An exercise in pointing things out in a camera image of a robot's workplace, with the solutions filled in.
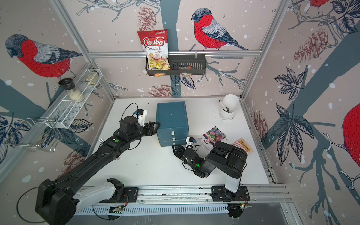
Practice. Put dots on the red cassava chips bag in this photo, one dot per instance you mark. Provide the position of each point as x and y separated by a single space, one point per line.
155 45

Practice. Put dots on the black lid spice jar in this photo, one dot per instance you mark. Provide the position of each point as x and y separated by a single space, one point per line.
73 93

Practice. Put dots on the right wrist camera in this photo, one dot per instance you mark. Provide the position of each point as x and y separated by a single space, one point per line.
191 143

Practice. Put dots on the small glass jar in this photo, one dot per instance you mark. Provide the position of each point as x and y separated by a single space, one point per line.
92 78

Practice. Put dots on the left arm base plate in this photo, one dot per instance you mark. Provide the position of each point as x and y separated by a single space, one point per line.
124 195

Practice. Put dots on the teal top drawer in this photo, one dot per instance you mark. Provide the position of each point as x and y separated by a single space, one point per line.
172 131

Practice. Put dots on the white wire wall shelf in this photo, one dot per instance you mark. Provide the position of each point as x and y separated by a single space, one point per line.
66 111

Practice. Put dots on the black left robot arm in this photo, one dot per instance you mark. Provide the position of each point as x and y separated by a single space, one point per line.
58 201

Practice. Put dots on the chrysanthemum seed bag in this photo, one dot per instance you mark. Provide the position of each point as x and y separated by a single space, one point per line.
211 137

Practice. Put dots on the teal bottom drawer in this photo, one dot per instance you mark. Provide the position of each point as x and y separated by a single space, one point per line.
171 142

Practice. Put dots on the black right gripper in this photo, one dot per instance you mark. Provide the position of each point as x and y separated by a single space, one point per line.
179 152

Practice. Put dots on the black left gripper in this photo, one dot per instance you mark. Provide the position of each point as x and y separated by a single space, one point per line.
150 129

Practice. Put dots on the teal drawer cabinet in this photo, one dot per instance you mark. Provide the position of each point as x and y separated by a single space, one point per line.
172 114

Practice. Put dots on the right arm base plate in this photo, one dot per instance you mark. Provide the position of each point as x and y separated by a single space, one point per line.
221 194

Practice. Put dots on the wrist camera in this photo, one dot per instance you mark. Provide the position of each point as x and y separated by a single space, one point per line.
140 114
191 143

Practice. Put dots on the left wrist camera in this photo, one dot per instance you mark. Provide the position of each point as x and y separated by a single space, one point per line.
140 114

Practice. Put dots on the orange seed bag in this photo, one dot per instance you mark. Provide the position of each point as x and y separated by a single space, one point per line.
242 144

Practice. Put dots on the black wall basket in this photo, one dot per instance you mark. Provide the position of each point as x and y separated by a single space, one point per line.
194 64

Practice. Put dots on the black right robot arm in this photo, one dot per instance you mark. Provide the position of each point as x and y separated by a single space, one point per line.
229 159

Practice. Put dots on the wire hook rack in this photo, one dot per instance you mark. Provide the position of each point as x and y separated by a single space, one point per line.
30 134

